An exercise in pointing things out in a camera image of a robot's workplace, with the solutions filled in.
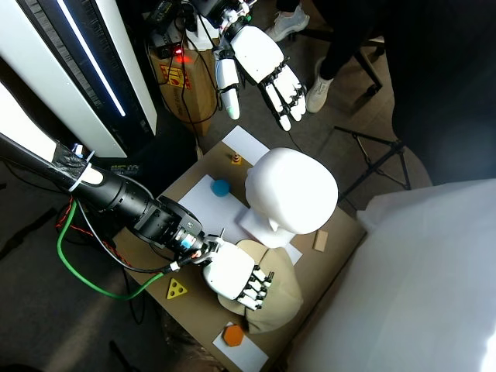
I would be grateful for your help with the black tripod stand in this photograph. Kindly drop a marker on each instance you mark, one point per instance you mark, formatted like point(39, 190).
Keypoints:
point(383, 155)

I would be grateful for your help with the white backdrop cloth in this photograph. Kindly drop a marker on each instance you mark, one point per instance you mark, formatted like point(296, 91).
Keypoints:
point(407, 279)

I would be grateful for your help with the beige baseball cap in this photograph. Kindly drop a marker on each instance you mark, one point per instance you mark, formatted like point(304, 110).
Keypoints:
point(281, 306)

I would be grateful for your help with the blue ball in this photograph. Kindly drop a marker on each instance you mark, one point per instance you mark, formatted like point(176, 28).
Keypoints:
point(220, 188)

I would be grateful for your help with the orange octagon block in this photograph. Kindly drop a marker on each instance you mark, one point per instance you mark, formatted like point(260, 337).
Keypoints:
point(233, 336)

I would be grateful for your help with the large white paper sheet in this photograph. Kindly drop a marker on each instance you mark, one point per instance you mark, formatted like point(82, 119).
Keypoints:
point(217, 209)

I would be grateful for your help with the small wooden rectangular block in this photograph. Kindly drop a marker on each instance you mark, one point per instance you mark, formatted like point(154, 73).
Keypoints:
point(321, 241)

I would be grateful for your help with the white mannequin head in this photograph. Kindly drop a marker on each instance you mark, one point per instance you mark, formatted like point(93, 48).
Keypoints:
point(294, 190)

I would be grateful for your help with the white panel with light strip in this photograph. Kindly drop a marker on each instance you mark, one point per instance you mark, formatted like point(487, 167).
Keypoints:
point(77, 77)

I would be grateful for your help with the black device with red light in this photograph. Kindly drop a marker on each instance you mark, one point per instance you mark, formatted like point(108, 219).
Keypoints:
point(166, 44)

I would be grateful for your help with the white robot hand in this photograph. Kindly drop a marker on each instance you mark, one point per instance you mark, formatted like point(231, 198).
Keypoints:
point(259, 54)
point(228, 273)

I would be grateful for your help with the yellow triangle block with holes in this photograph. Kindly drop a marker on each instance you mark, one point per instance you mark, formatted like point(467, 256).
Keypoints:
point(176, 290)

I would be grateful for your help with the black office chair base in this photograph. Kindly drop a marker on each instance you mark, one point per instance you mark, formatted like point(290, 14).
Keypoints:
point(368, 66)

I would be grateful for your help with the person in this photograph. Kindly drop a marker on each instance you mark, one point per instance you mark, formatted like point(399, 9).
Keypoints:
point(319, 91)

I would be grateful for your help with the brown cardboard box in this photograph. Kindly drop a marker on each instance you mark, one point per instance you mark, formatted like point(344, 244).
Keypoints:
point(193, 89)

